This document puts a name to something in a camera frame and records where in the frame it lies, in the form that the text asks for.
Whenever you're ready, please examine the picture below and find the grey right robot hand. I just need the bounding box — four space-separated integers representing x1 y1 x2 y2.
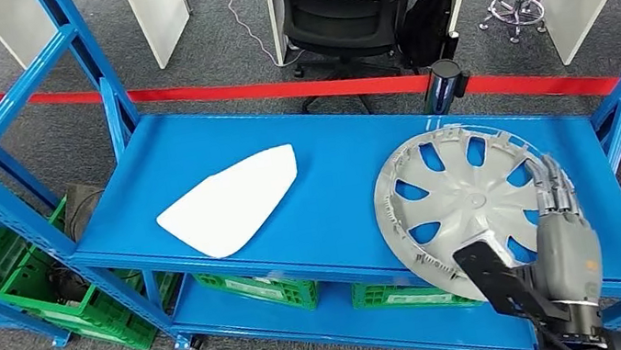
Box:
496 147 613 322

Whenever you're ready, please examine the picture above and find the silver wheel hubcap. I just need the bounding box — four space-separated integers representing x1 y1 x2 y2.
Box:
363 107 595 318

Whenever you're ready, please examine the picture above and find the white triangular panel part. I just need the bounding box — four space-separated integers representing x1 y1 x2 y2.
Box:
147 142 311 268

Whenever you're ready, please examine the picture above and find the red barrier belt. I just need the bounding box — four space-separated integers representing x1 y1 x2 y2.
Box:
463 54 621 130
0 17 434 157

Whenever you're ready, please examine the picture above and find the black backpack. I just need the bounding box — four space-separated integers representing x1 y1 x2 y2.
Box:
391 0 465 73

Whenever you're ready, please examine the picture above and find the black office chair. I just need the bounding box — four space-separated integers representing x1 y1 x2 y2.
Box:
276 0 437 128

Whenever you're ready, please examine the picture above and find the dark barrier post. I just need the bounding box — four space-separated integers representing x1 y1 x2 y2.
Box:
416 55 476 119

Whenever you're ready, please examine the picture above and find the white floor cable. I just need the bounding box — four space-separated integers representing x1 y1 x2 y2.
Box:
206 0 299 79

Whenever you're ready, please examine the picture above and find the black cable tangle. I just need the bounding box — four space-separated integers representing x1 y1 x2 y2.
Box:
32 179 123 307

